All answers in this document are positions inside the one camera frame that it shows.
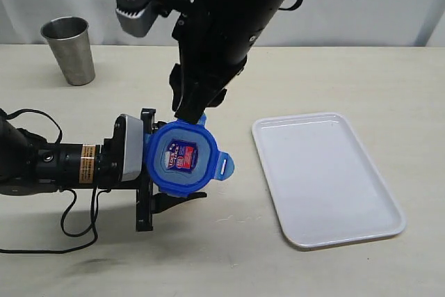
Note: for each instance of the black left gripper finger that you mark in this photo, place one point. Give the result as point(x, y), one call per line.
point(162, 201)

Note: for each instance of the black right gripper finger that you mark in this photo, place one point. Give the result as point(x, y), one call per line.
point(193, 106)

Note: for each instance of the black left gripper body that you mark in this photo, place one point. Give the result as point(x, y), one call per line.
point(109, 170)

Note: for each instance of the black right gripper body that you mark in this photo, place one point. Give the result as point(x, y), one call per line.
point(184, 79)

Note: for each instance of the blue plastic lid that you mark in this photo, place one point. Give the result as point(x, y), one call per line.
point(182, 158)

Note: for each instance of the stainless steel cup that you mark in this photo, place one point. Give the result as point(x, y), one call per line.
point(69, 42)

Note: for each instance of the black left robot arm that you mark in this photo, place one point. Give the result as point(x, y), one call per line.
point(31, 165)

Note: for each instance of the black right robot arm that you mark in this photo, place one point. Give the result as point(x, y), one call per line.
point(214, 38)

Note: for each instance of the white rectangular tray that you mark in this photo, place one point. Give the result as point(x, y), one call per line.
point(325, 188)

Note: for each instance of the white backdrop curtain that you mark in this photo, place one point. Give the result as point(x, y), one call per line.
point(410, 23)

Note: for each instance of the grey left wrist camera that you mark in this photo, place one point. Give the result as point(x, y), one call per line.
point(133, 148)

